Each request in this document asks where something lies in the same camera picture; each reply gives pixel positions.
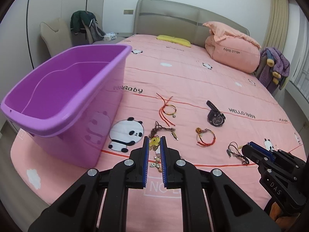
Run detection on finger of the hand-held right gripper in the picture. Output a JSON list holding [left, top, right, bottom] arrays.
[[247, 141, 280, 161], [242, 144, 267, 168]]

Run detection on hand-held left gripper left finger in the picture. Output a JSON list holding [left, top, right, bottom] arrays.
[[28, 136, 150, 232]]

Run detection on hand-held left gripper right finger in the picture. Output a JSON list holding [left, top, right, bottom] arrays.
[[159, 136, 276, 232]]

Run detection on black cord charm strap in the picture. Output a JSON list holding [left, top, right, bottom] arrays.
[[226, 142, 250, 166]]

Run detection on yellow charm keychain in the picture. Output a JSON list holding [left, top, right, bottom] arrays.
[[148, 136, 162, 173]]

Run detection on multicoloured braided bracelet red cords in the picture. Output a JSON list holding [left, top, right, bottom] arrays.
[[156, 93, 177, 126]]

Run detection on black wristwatch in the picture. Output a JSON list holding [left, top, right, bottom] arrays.
[[206, 100, 226, 127]]

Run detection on purple plastic bin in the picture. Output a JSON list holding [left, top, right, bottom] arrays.
[[0, 44, 133, 170]]

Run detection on blue and yellow plush toy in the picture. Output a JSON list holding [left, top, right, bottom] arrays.
[[266, 53, 283, 84]]

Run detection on purple fuzzy blanket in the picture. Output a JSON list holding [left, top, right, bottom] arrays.
[[256, 48, 290, 95]]

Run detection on pink folded duvet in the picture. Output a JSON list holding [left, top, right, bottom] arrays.
[[202, 21, 262, 73]]

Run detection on yellow flat pillow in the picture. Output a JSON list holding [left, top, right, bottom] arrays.
[[156, 35, 192, 48]]

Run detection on beige curtain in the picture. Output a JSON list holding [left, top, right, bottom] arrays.
[[262, 0, 289, 51]]

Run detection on grey garment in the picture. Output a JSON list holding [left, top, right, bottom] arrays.
[[83, 19, 107, 41]]

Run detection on beige padded headboard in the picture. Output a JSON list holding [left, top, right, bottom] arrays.
[[133, 0, 250, 47]]

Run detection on beige upholstered chair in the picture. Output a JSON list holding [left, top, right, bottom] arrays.
[[40, 18, 73, 57]]

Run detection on dark green jacket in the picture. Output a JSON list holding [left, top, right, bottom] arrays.
[[70, 11, 97, 34]]

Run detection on brown cord bracelet metal pendant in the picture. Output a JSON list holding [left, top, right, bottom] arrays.
[[150, 121, 179, 141]]

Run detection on red string bracelet gold bead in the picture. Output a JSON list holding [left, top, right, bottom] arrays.
[[195, 127, 216, 147]]

